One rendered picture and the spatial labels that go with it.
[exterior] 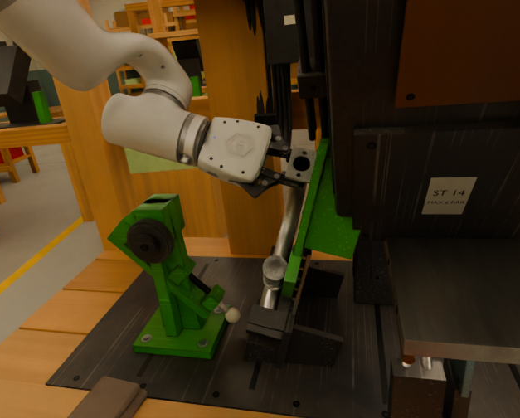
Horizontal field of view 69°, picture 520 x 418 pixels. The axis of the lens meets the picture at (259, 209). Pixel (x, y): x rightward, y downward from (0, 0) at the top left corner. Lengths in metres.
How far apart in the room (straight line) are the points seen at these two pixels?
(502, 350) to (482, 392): 0.28
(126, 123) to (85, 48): 0.14
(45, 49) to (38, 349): 0.59
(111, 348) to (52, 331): 0.19
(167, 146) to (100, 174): 0.49
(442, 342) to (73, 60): 0.50
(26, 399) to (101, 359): 0.12
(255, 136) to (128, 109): 0.20
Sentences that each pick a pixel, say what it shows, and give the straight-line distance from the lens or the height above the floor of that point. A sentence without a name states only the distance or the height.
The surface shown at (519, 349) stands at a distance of 0.41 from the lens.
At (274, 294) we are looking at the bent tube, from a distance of 0.66.
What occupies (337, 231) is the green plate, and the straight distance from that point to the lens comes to 0.54.
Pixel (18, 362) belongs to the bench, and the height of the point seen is 0.88.
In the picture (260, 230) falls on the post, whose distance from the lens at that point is 0.97.
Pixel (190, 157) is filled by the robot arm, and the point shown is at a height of 1.24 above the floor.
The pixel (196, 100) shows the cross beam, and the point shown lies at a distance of 1.01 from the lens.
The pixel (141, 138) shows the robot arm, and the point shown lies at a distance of 0.63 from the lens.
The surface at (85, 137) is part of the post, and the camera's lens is 1.08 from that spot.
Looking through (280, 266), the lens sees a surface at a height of 1.09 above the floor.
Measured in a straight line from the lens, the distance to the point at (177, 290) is 0.69.
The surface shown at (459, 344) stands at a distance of 0.40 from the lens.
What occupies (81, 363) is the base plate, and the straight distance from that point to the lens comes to 0.80.
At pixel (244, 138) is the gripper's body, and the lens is 0.61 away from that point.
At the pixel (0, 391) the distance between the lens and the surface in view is 0.83.
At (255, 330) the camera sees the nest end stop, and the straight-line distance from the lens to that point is 0.64.
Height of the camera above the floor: 1.39
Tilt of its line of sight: 24 degrees down
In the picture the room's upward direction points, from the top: 6 degrees counter-clockwise
